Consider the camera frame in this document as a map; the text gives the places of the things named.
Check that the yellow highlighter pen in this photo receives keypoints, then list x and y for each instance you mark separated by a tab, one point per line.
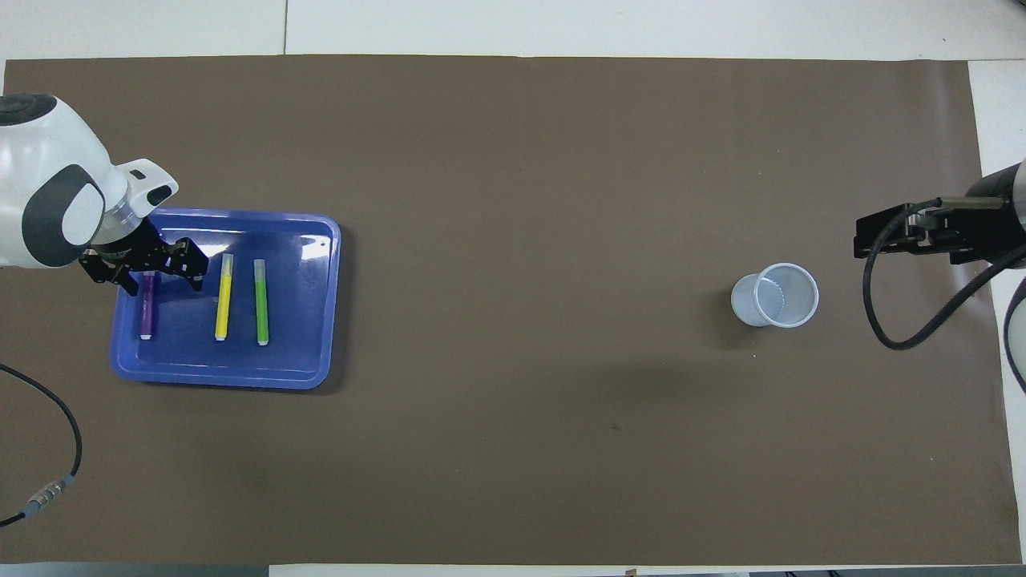
224	308

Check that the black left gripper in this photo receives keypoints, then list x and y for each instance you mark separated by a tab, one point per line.
132	250

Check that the translucent mesh pen cup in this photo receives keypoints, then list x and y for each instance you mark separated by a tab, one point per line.
785	300

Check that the purple highlighter pen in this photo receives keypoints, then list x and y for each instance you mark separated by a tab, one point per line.
147	312

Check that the green highlighter pen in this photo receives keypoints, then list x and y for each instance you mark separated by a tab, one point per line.
261	308

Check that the blue plastic tray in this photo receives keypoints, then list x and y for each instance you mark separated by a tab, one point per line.
304	336

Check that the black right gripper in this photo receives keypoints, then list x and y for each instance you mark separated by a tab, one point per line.
990	220

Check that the brown table mat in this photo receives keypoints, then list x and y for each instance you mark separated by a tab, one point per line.
513	449

